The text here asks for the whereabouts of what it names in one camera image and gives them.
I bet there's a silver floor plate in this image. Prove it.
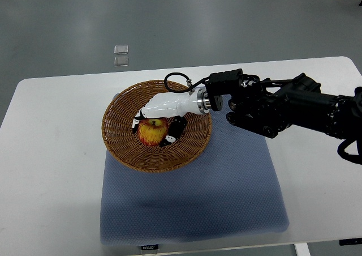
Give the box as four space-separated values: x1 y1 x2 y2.
114 56 129 67
114 44 128 55

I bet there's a lower silver floor plate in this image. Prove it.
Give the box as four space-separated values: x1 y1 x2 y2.
114 56 129 67

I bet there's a red yellow apple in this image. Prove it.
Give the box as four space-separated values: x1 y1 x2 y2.
137 118 169 146

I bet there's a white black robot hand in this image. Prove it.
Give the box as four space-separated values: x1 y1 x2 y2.
132 87 212 147

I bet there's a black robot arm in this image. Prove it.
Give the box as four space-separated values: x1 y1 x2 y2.
182 69 361 164

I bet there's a blue grey cloth mat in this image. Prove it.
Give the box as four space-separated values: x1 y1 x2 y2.
100 111 289 246

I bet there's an upper silver floor plate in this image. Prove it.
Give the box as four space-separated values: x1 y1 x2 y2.
114 44 128 55

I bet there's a brown wicker basket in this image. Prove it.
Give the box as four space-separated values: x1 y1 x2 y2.
102 80 212 173

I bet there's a black table control panel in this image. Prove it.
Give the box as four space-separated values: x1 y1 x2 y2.
140 244 159 251

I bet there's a black label plate right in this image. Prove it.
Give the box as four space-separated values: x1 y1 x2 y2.
339 238 362 246

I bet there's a white table leg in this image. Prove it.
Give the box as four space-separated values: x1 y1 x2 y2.
294 242 311 256

